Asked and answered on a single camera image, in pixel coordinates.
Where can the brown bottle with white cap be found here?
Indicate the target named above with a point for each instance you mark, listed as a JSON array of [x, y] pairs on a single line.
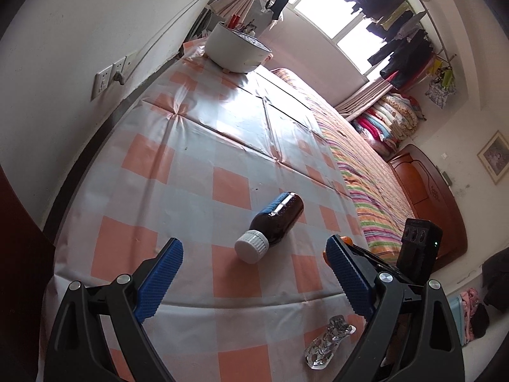
[[278, 219]]

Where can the row of hanging clothes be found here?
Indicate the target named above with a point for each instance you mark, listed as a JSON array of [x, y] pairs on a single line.
[[393, 20]]

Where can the white wall socket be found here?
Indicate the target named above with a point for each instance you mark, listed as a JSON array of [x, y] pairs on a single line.
[[119, 69], [101, 83]]

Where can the light blue cloth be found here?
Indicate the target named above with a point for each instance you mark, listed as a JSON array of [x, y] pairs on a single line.
[[456, 318]]

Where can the wooden headboard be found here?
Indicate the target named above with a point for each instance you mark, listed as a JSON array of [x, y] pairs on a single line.
[[433, 199]]

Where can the dark clothing pile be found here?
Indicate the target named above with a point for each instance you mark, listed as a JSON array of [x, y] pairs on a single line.
[[497, 278]]

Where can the dark wooden door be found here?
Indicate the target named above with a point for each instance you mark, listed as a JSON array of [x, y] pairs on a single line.
[[20, 286]]

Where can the window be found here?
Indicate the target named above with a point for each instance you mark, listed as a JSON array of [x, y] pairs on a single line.
[[330, 16]]

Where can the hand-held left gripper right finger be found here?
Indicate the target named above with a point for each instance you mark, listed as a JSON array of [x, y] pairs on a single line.
[[350, 278]]

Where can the metal clothes rack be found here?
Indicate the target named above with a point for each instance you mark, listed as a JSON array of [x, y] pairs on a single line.
[[437, 16]]

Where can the framed picture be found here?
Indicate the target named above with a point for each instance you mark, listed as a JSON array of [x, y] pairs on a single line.
[[495, 157]]

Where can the hanging yellow green bags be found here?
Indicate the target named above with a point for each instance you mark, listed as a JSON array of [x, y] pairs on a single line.
[[441, 83]]

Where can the pink patterned cloth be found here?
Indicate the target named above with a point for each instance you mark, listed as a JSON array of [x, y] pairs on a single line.
[[470, 310]]

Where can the beige patterned curtain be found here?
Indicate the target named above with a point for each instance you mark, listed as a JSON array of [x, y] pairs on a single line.
[[364, 97]]

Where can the white round container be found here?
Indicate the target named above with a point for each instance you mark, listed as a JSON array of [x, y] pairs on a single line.
[[234, 53]]

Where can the orange checked plastic tablecloth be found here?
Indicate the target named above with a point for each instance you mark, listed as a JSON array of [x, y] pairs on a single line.
[[199, 159]]

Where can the stack of folded quilts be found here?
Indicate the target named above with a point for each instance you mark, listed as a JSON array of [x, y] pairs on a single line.
[[389, 123]]

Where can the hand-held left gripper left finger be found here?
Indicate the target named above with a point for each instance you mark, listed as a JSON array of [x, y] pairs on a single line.
[[159, 282]]

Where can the clear plastic wrapper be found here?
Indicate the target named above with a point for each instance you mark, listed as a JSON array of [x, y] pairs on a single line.
[[330, 338]]

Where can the striped bed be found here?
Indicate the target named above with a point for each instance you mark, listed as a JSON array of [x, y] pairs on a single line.
[[358, 175]]

